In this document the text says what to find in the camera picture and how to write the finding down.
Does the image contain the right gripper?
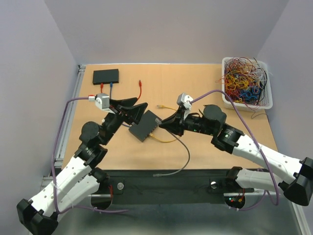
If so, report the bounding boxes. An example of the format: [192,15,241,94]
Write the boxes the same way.
[158,107,216,136]

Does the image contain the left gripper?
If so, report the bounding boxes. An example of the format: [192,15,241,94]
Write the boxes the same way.
[101,97,149,144]

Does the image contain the grey ethernet cable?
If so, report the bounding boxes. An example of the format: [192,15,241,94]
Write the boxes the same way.
[153,117,191,178]

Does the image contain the yellow ethernet cable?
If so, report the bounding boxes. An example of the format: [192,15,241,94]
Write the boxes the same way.
[149,104,183,143]

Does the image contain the black network switch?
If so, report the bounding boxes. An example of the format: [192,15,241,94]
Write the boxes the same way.
[92,69,119,85]
[129,110,160,142]

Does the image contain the red ethernet cable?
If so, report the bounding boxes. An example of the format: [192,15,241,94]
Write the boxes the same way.
[100,79,144,101]

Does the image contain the blue ethernet cable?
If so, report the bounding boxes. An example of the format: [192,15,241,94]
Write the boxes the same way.
[109,82,130,128]

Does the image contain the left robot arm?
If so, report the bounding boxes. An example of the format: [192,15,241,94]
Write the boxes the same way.
[17,94,148,235]

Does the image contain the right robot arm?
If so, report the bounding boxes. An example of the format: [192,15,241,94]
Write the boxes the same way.
[159,105,313,206]

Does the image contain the white basket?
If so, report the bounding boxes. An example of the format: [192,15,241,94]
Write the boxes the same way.
[219,57,273,112]

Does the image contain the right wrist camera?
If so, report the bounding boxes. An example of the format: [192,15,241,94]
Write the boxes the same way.
[177,93,194,120]

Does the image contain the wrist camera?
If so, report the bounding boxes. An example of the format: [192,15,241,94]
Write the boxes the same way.
[88,93,114,114]
[177,93,194,120]

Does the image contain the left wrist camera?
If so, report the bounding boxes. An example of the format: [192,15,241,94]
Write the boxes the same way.
[88,93,114,114]

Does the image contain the aluminium left rail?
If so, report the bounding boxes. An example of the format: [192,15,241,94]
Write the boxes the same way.
[53,65,86,169]

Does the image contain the aluminium rail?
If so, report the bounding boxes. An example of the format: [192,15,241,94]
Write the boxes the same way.
[53,65,86,169]
[39,174,301,196]

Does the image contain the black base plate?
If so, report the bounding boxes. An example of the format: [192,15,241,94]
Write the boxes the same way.
[87,168,260,209]

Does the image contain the tangled coloured wires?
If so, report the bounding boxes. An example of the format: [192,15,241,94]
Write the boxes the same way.
[214,57,272,119]

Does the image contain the aluminium front rail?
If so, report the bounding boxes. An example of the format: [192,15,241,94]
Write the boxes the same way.
[39,174,301,196]

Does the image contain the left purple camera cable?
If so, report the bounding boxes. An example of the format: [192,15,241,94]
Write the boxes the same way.
[51,97,129,214]

